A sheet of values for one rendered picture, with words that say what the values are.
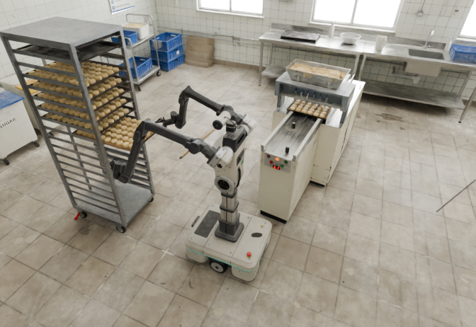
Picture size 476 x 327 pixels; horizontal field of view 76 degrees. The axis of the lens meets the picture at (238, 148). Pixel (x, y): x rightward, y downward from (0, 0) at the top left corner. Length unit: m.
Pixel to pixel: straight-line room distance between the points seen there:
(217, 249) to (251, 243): 0.29
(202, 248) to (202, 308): 0.45
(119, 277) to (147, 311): 0.41
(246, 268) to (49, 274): 1.67
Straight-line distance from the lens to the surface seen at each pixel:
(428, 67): 5.56
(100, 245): 3.25
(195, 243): 2.71
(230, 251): 2.64
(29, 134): 4.73
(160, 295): 2.81
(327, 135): 3.22
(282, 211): 3.05
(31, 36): 2.50
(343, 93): 3.03
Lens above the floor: 2.41
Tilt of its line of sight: 36 degrees down
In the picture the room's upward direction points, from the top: 1 degrees clockwise
